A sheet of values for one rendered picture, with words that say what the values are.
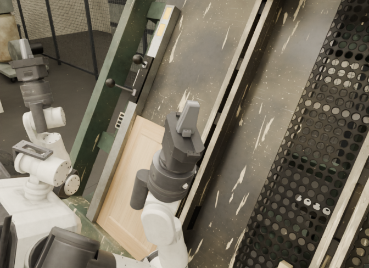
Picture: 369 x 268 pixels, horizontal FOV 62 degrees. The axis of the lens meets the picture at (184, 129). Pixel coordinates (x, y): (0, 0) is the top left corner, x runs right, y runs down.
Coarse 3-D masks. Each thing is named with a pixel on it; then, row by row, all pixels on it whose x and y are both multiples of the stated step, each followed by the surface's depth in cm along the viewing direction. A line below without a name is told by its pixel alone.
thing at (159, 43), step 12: (168, 24) 123; (156, 36) 125; (168, 36) 125; (156, 48) 124; (156, 60) 125; (144, 84) 124; (144, 96) 126; (132, 108) 126; (132, 120) 126; (120, 132) 127; (120, 144) 126; (120, 156) 128; (108, 168) 128; (108, 180) 127; (96, 192) 130; (96, 204) 128; (96, 216) 129
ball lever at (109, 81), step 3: (108, 81) 119; (111, 81) 119; (114, 81) 120; (108, 84) 119; (111, 84) 120; (114, 84) 120; (111, 87) 121; (120, 87) 122; (123, 87) 123; (126, 90) 123; (129, 90) 124; (135, 90) 124; (132, 93) 124; (135, 93) 124
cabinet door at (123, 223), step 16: (144, 128) 123; (160, 128) 118; (128, 144) 126; (144, 144) 121; (160, 144) 116; (128, 160) 125; (144, 160) 120; (128, 176) 124; (112, 192) 127; (128, 192) 122; (112, 208) 126; (128, 208) 120; (112, 224) 124; (128, 224) 119; (128, 240) 117; (144, 240) 113; (144, 256) 111
